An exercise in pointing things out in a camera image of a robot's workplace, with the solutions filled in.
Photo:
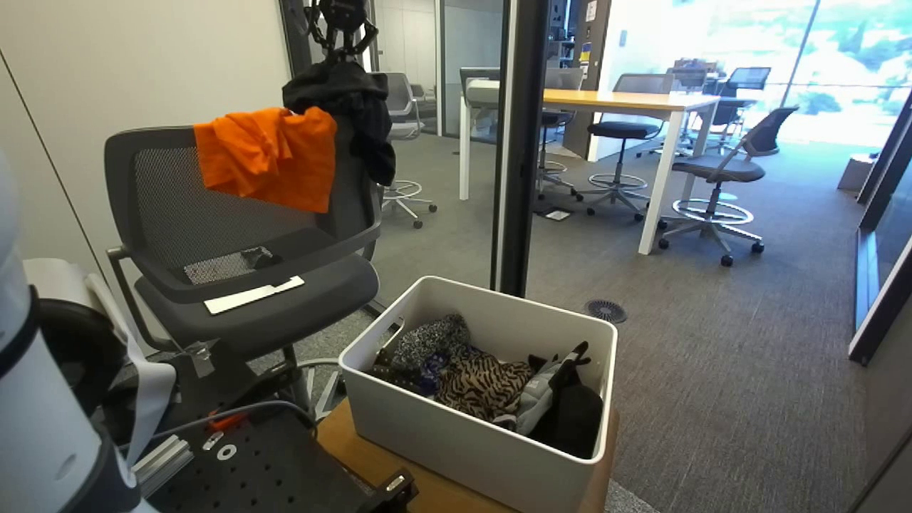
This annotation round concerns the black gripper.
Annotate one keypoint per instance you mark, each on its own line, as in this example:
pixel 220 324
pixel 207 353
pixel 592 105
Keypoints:
pixel 340 18

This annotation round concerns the black clothing item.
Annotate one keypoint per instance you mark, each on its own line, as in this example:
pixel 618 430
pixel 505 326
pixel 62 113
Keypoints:
pixel 357 115

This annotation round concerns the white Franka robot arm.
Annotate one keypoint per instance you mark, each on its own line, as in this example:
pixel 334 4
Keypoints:
pixel 39 417

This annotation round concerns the light grey office chair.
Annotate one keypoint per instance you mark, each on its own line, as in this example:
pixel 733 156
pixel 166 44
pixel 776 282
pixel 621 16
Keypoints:
pixel 404 96

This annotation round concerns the grey mesh office chair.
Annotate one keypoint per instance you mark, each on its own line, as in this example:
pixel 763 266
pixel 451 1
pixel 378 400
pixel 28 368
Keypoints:
pixel 173 209

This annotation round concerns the dark blue patterned clothing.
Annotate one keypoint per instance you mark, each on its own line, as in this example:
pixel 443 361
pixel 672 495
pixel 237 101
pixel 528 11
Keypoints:
pixel 428 346

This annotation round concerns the leopard print clothing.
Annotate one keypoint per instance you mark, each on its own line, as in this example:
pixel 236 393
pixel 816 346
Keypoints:
pixel 485 380

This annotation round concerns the grey white clothing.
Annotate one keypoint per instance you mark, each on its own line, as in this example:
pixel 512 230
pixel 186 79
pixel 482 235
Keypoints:
pixel 538 390

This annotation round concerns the blue office chair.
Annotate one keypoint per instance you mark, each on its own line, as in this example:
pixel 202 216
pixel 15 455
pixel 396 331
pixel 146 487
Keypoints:
pixel 722 169

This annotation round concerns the dark background office chair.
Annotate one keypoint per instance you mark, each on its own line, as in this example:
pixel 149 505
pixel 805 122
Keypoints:
pixel 743 81

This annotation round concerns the white plastic box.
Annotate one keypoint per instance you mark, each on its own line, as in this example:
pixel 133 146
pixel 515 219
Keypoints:
pixel 458 445

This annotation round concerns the orange cloth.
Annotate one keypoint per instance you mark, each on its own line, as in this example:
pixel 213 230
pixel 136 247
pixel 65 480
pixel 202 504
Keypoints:
pixel 259 162

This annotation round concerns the white paper sheet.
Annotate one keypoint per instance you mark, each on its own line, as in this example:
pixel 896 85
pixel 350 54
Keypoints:
pixel 253 296

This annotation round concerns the wooden top white leg table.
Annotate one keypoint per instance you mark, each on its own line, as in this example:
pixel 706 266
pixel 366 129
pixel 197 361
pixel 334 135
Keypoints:
pixel 618 101

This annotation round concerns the round floor outlet cover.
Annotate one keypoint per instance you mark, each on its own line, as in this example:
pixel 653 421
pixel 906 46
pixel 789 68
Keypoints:
pixel 606 313

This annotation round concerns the brown wooden stand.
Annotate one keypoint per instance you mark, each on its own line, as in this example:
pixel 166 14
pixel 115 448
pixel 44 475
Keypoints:
pixel 360 457

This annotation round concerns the black door frame pillar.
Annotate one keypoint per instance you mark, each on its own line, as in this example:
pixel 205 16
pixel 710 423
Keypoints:
pixel 520 143

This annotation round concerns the silver aluminium frame rail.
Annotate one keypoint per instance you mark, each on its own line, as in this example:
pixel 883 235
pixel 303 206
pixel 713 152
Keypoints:
pixel 160 467

